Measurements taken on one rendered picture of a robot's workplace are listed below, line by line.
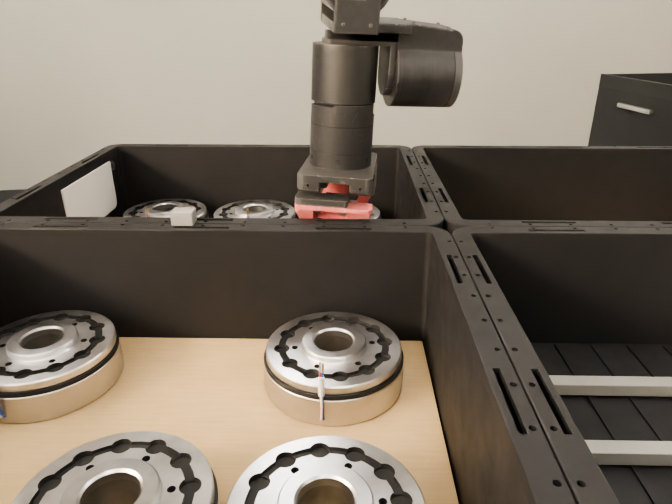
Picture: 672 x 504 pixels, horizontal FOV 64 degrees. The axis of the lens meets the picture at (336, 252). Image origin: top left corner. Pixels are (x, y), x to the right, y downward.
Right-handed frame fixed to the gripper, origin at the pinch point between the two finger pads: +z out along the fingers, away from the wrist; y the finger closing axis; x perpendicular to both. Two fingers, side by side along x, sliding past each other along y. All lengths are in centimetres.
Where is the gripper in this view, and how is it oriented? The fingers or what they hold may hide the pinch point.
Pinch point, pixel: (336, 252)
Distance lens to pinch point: 54.1
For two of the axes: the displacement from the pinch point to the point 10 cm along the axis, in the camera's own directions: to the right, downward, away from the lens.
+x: -9.9, -0.8, 0.8
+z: -0.4, 9.2, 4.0
